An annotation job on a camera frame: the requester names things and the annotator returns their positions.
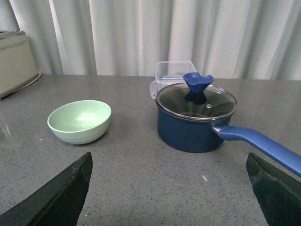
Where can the cream two-slot toaster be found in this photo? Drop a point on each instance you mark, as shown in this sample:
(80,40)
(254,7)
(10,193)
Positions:
(18,68)

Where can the blue saucepan with handle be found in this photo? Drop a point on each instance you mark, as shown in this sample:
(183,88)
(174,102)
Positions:
(203,136)

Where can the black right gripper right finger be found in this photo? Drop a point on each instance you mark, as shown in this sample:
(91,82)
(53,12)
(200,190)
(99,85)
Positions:
(278,194)

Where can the clear plastic container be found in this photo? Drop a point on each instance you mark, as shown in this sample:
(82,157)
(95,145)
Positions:
(169,72)

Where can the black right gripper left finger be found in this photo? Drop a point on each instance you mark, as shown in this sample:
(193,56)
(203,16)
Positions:
(58,203)

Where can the glass lid blue knob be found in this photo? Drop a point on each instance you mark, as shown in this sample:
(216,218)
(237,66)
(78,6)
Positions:
(196,99)

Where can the light green bowl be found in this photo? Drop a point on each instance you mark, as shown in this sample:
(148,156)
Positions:
(80,122)

